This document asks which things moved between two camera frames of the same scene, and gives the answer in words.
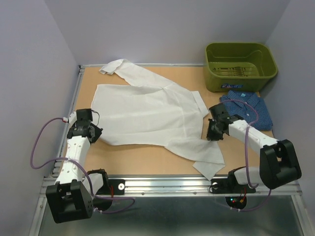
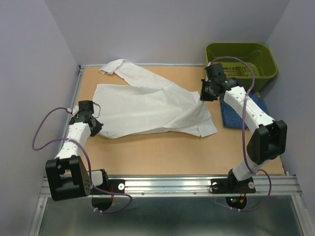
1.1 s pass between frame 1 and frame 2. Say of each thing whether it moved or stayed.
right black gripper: moved
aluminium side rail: stayed
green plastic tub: stayed
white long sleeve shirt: moved
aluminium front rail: stayed
